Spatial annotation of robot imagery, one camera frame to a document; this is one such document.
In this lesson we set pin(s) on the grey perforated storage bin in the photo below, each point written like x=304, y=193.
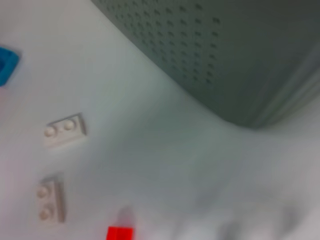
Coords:
x=225, y=62

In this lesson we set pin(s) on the white two-stud plate brick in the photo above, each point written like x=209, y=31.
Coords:
x=50, y=200
x=65, y=130

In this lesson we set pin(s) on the small red brick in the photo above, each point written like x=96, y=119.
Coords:
x=120, y=233

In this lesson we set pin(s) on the blue square plate brick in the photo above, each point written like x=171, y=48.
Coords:
x=7, y=67

